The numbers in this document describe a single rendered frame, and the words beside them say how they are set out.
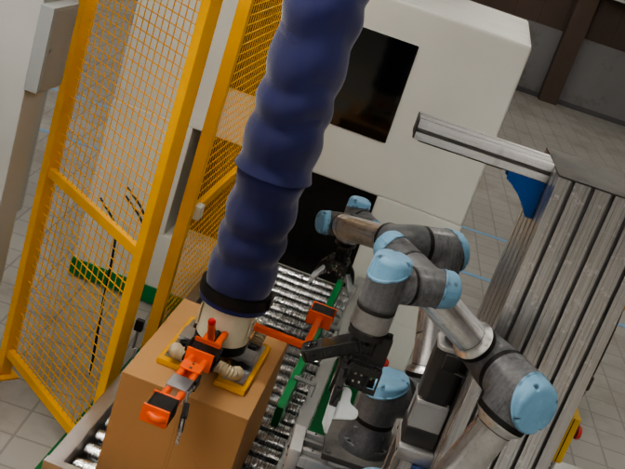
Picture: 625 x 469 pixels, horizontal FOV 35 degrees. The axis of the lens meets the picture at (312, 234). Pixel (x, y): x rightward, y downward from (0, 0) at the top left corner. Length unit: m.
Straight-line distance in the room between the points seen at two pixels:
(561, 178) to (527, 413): 0.50
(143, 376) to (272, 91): 0.92
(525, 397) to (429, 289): 0.37
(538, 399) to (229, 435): 1.17
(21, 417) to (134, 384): 1.45
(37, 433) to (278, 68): 2.13
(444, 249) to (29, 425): 2.21
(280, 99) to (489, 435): 1.15
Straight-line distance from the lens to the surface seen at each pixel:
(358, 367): 1.87
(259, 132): 2.84
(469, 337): 2.14
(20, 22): 3.52
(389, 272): 1.79
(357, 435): 2.79
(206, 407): 2.98
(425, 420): 2.49
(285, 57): 2.79
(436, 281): 1.86
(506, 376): 2.14
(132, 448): 3.12
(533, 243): 2.22
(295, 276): 5.05
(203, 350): 2.93
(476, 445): 2.16
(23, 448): 4.25
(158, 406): 2.61
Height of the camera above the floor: 2.49
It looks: 20 degrees down
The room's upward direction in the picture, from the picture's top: 19 degrees clockwise
